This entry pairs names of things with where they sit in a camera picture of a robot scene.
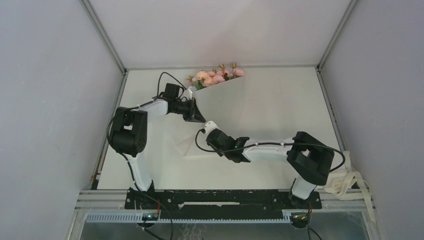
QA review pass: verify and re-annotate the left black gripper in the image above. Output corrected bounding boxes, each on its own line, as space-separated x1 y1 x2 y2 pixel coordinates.
171 97 206 124

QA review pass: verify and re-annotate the translucent white wrapping paper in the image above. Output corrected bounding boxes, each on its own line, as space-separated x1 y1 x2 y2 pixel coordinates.
165 76 299 158

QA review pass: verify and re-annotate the pink fake flower stem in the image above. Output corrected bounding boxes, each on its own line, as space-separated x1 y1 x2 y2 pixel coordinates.
212 64 232 84
186 70 213 90
228 62 245 80

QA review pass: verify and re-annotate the cream printed ribbon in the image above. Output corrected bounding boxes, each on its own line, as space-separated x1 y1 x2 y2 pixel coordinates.
323 151 377 224

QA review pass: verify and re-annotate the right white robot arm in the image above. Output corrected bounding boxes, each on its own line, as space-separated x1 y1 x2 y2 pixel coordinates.
201 128 336 208

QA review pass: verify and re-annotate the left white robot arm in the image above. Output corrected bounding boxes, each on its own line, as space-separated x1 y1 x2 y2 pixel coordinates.
106 83 206 209

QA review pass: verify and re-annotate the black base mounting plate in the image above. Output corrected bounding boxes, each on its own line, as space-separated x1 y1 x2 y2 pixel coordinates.
124 188 323 221

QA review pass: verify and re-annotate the right controller board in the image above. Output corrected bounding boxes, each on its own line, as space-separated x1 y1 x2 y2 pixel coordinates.
290 214 308 222

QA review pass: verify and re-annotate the controller board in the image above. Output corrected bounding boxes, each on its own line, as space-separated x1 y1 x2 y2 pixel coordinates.
290 214 308 222
142 213 159 222

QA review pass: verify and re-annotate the left controller board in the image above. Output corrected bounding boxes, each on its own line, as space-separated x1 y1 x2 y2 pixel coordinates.
142 213 159 222

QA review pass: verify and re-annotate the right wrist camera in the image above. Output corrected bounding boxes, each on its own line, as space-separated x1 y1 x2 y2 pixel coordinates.
200 121 219 135

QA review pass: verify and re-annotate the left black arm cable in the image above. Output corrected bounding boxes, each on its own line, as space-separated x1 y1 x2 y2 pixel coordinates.
105 71 188 240

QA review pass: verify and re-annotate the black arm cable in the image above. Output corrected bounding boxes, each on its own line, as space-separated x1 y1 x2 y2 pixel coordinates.
105 71 188 240
194 128 347 240

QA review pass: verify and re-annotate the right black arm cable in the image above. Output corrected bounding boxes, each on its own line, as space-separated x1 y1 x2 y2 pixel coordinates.
194 128 347 240

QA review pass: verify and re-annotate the white slotted cable duct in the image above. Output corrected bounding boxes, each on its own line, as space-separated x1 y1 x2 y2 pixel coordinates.
85 213 294 223

